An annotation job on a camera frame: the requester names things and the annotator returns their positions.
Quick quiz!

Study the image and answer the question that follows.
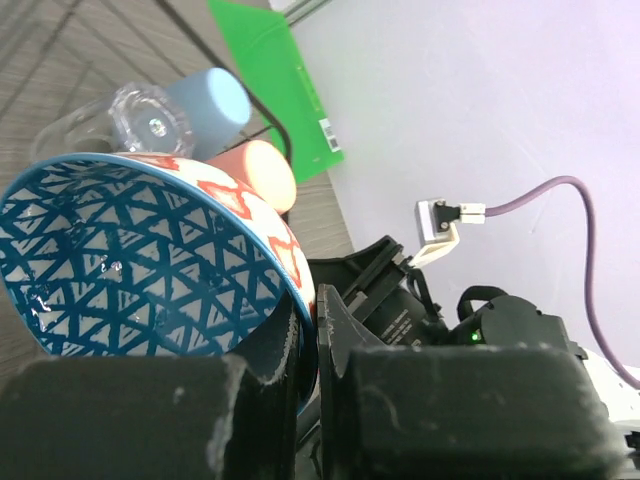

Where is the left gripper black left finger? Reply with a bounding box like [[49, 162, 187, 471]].
[[1, 294, 299, 479]]

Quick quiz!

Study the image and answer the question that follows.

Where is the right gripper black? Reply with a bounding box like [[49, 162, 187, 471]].
[[309, 236, 448, 347]]

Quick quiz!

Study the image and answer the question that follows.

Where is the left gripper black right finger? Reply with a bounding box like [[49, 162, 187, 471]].
[[317, 285, 620, 479]]

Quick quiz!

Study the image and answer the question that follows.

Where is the pink plastic cup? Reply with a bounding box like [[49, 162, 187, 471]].
[[206, 140, 297, 214]]

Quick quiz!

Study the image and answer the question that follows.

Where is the blue patterned ceramic bowl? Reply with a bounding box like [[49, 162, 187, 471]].
[[1, 153, 318, 400]]

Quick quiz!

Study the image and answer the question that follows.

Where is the light blue plastic cup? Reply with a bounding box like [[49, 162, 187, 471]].
[[166, 68, 251, 161]]

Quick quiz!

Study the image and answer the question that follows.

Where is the clear plastic cup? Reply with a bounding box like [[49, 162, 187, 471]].
[[30, 82, 195, 163]]

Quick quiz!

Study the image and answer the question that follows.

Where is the black wire dish rack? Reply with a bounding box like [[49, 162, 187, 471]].
[[0, 0, 294, 166]]

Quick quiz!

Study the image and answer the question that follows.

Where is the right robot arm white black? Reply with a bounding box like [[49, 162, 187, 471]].
[[310, 237, 612, 458]]

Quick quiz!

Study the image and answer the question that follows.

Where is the green plastic folder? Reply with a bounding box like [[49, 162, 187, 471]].
[[209, 1, 344, 183]]

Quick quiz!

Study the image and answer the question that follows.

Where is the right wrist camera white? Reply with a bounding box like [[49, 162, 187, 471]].
[[409, 199, 486, 268]]

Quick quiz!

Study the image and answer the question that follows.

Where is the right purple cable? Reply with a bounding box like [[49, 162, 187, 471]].
[[482, 175, 640, 391]]

